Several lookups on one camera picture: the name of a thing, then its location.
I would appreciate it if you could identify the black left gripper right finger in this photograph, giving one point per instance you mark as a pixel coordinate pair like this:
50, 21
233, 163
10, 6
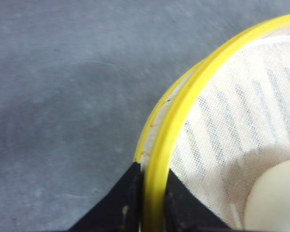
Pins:
185, 213

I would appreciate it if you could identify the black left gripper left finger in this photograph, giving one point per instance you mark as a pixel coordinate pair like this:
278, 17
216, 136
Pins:
119, 210

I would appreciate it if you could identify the steamer basket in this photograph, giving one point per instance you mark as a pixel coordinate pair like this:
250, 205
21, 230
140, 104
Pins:
159, 137

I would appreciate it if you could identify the white bun back left basket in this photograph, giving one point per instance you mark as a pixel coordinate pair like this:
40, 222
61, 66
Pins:
268, 204

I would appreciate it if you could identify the white cloth steamer liner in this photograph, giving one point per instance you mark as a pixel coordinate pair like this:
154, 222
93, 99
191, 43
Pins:
238, 128

